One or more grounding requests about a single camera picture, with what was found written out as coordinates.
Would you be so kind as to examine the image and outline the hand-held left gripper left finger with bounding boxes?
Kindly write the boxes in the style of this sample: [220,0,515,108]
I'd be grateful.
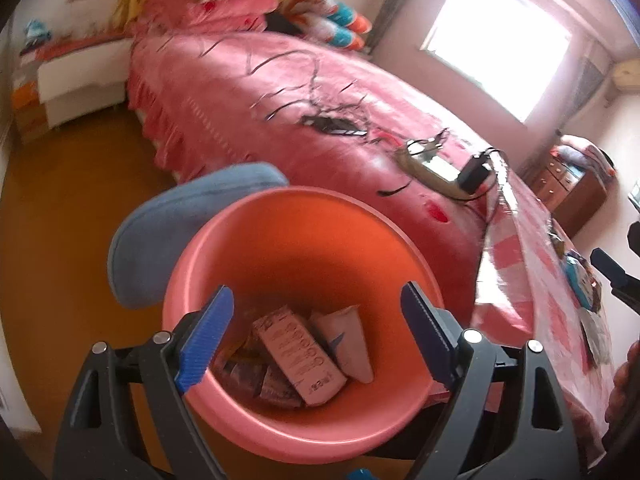
[52,285,236,480]

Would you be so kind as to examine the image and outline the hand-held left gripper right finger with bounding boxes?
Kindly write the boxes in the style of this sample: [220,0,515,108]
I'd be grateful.
[400,281,588,480]

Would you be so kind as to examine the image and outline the white blue drink pouch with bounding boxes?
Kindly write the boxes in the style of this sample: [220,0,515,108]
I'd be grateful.
[307,305,375,385]

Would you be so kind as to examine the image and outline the printed wrapper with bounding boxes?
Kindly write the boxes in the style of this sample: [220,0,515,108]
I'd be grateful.
[215,337,307,409]

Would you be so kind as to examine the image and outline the white milk carton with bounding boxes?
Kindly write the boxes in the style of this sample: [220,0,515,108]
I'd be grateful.
[250,305,348,408]

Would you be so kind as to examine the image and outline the orange plastic bucket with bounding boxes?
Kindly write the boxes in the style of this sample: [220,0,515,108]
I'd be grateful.
[161,186,476,465]

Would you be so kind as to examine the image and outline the person's right hand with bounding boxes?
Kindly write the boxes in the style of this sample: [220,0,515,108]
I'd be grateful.
[604,340,640,428]

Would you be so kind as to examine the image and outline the brown wooden cabinet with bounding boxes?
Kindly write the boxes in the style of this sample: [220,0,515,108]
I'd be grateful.
[527,152,608,236]

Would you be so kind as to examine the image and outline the red checked plastic tablecloth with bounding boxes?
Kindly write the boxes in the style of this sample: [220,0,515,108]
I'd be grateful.
[470,160,621,466]

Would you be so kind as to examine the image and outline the folded blankets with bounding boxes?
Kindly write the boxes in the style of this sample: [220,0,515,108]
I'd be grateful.
[557,134,616,181]

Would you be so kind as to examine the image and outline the blue padded stool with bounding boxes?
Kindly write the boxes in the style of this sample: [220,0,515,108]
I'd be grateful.
[107,162,291,310]

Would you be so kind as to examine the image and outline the patterned curtain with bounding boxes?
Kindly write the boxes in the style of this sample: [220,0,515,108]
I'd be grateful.
[560,55,613,131]

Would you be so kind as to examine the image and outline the white power strip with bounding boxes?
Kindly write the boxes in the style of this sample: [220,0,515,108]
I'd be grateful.
[397,147,463,196]

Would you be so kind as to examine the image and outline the black power adapter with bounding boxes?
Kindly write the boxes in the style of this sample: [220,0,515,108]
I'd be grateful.
[457,154,496,193]

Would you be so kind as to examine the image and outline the black flat device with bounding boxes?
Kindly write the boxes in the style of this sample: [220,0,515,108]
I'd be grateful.
[300,114,368,138]

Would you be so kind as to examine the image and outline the bed with pink bedspread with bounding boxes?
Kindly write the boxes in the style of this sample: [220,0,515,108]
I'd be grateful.
[125,27,521,331]

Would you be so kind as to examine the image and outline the window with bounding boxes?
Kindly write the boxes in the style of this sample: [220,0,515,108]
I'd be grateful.
[420,0,573,123]

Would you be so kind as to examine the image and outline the white bedside cabinet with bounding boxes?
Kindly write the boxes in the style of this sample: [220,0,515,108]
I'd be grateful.
[37,37,135,128]

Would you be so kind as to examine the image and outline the orange white boxes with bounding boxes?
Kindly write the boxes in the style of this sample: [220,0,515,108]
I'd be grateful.
[10,55,51,143]

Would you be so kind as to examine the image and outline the pink folded quilt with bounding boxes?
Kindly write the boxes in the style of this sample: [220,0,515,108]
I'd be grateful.
[142,0,278,36]

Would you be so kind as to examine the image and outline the grey curtain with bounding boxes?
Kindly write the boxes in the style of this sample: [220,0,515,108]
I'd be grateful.
[367,0,426,56]

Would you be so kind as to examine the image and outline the tangled thin cables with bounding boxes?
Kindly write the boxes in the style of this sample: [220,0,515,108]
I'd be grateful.
[405,130,451,157]

